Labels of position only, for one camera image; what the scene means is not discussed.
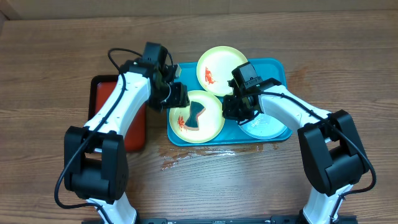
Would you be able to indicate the light blue plate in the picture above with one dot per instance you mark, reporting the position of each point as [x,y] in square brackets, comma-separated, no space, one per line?
[263,127]

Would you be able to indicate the dark grey sponge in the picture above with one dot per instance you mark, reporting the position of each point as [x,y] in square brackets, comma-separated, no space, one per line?
[196,109]

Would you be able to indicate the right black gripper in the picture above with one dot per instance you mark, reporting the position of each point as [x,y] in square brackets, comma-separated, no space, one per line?
[230,112]

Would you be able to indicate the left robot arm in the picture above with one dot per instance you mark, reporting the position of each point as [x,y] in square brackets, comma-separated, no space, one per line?
[96,171]

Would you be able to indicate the green-rimmed plate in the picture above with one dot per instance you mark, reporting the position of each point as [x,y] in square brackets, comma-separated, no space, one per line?
[214,69]
[211,122]

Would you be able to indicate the teal plastic tray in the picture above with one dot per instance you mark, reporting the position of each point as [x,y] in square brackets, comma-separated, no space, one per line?
[231,132]

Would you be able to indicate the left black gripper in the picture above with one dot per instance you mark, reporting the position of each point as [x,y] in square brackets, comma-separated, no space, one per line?
[180,97]

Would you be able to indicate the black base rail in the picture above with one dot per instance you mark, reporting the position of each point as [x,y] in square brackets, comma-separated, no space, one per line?
[217,221]

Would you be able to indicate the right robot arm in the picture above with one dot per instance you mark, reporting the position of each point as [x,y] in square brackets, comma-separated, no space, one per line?
[333,156]

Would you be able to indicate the green-rimmed plate top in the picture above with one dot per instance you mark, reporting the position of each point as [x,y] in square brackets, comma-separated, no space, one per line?
[214,69]

